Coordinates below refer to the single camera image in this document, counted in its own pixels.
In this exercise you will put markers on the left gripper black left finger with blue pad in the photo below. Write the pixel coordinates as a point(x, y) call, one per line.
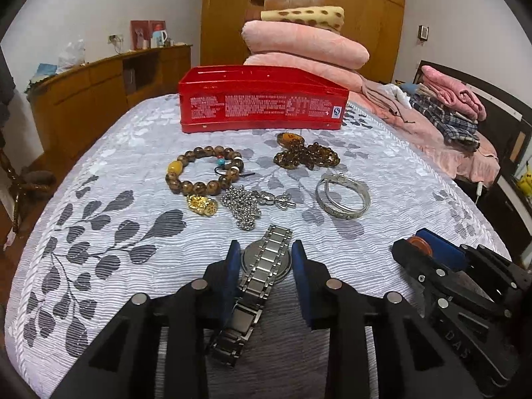
point(155, 347)

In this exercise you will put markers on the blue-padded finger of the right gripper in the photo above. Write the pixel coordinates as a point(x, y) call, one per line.
point(444, 251)

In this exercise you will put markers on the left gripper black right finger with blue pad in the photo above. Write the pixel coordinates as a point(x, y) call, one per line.
point(412, 360)

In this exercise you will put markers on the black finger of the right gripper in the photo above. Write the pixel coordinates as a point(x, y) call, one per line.
point(423, 269)

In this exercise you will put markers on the silver metal wristwatch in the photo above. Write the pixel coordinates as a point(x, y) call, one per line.
point(264, 262)

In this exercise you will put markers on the gold pendant charm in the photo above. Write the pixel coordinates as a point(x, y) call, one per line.
point(202, 205)

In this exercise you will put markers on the pink bed sheet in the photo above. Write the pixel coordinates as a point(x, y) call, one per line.
point(466, 154)

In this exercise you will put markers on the plaid folded clothes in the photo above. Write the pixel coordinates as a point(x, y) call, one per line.
point(457, 129)

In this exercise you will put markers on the dark wooden headboard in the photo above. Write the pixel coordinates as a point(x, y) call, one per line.
point(507, 127)

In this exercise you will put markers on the white leaf-pattern bedspread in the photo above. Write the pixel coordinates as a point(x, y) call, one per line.
point(114, 229)

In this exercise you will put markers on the pink folded towel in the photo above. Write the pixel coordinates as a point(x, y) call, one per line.
point(454, 94)

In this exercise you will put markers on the wooden coat stand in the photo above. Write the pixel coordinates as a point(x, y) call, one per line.
point(26, 186)

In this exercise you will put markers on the lower pink folded quilt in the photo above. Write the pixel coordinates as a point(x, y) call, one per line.
point(346, 78)

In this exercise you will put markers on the pink folded quilt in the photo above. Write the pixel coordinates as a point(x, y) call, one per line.
point(304, 41)
point(346, 78)

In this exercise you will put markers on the long wooden sideboard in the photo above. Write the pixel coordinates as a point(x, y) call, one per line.
point(74, 109)

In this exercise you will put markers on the upper pink folded quilt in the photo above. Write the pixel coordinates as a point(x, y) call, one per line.
point(304, 41)

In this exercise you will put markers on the giraffe-pattern folded blanket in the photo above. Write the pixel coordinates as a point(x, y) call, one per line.
point(327, 17)

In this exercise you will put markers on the red plastic box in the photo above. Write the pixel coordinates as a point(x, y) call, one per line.
point(238, 97)

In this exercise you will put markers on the dark hanging clothes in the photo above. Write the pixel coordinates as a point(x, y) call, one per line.
point(7, 88)

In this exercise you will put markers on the blue cloth on sideboard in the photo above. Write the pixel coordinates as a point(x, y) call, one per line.
point(43, 71)

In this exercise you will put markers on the white plastic bag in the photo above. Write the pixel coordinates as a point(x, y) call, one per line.
point(73, 56)

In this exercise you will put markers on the white kettle red lid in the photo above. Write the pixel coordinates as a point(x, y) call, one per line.
point(159, 36)

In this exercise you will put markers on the wall switch panel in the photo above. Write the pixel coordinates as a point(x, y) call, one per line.
point(423, 32)

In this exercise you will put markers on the wall power socket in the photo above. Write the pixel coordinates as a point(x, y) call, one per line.
point(115, 38)

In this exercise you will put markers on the red picture frame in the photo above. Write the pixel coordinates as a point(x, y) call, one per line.
point(142, 30)

